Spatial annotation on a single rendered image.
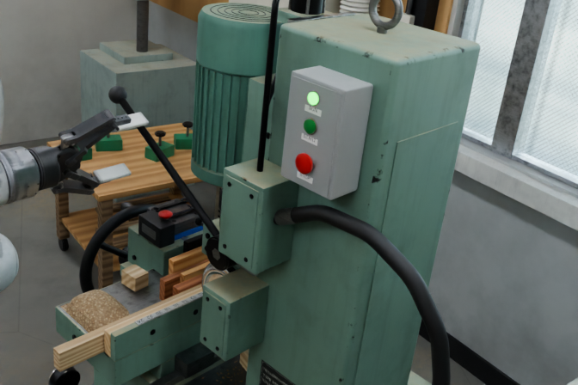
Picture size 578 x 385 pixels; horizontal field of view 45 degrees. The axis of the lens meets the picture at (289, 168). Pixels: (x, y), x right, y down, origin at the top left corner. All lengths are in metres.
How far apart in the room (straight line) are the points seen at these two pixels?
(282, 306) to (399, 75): 0.47
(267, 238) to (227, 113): 0.26
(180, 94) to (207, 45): 2.52
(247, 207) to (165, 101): 2.67
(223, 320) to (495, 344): 1.74
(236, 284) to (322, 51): 0.43
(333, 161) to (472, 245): 1.80
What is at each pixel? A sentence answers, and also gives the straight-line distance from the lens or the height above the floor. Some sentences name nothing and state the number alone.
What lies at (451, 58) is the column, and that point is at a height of 1.51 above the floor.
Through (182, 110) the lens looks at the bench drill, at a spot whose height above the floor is 0.46.
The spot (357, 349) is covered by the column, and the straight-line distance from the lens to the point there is 1.15.
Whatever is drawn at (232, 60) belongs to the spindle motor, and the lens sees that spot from 1.20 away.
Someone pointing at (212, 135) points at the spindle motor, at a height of 1.28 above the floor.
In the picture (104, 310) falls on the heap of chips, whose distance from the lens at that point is 1.39.
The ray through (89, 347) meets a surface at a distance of 1.32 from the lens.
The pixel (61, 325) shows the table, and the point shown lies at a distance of 1.46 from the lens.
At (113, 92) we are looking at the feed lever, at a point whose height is 1.31.
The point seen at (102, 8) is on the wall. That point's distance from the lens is 4.50.
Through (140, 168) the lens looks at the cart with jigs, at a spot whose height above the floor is 0.53.
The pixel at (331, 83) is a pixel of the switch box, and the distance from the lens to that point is 0.92.
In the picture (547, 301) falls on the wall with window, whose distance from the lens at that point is 2.58.
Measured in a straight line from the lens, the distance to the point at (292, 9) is 1.15.
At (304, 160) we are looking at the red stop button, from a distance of 0.96.
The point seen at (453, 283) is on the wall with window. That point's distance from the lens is 2.81.
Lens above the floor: 1.74
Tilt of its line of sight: 24 degrees down
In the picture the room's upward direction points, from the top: 6 degrees clockwise
